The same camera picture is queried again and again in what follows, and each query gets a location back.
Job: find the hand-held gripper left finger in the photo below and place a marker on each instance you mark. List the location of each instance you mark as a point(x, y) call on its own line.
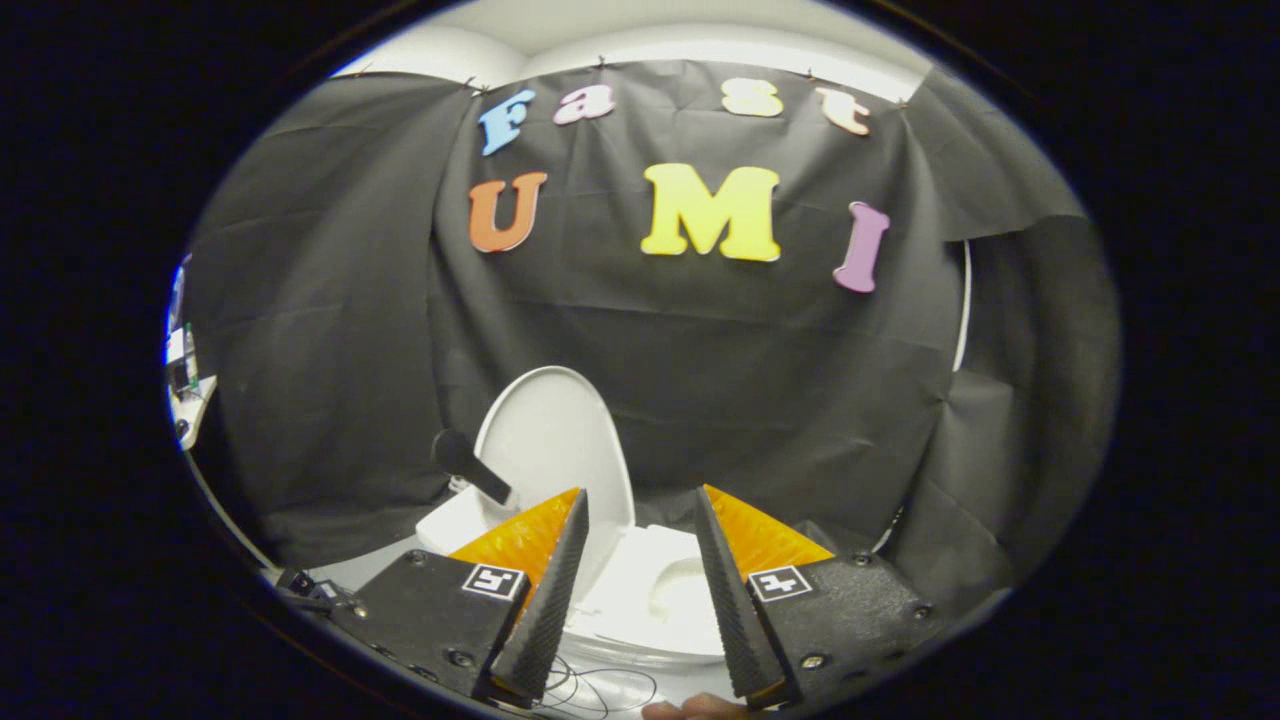
point(550, 610)

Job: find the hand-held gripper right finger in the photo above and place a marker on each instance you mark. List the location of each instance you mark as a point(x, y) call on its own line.
point(735, 620)

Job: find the white toilet lid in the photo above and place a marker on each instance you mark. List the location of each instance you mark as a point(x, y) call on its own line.
point(550, 440)

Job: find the white toilet seat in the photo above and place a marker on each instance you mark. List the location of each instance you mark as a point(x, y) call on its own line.
point(625, 600)

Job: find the white toilet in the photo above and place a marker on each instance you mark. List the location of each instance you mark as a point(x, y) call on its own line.
point(450, 525)

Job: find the black backdrop cloth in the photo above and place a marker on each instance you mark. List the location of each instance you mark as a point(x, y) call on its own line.
point(700, 380)

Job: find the dark electronic device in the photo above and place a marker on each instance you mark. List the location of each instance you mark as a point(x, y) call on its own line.
point(300, 583)

